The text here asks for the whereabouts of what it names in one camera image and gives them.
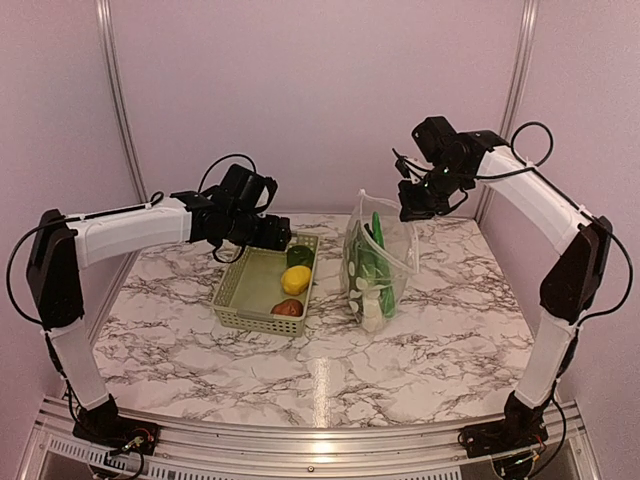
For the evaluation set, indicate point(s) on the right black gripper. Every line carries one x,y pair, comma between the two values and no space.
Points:
413,209

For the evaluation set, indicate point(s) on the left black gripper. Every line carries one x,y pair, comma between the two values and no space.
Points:
275,237

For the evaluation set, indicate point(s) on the dark green cucumber toy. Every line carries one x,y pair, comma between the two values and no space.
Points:
376,233

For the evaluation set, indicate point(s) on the clear zip top bag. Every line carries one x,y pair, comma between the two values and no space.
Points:
401,240

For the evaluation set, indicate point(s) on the green white bok choy toy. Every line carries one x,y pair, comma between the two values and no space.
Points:
363,278

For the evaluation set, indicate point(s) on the light green cucumber toy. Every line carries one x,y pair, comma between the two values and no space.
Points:
388,299

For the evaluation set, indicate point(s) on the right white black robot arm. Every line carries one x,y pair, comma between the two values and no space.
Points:
456,162

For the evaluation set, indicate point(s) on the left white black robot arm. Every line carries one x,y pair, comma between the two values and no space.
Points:
65,245

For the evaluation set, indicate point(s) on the pale green perforated basket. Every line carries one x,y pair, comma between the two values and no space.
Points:
249,289

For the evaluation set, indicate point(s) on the green bell pepper toy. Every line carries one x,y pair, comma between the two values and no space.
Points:
300,255

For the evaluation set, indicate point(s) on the yellow lemon toy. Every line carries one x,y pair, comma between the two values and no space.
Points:
296,279

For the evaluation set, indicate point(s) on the brown red potato toy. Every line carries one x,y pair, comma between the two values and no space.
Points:
288,307

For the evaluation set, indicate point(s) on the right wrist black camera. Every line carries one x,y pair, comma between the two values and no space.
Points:
432,137

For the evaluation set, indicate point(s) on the wrist black camera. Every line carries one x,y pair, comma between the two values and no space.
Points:
432,137
248,190

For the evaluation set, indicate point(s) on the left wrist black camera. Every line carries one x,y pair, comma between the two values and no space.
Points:
248,190

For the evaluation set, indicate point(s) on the right aluminium frame post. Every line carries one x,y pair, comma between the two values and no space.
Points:
521,67

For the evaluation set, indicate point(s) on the front aluminium rail base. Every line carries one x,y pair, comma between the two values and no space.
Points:
194,449

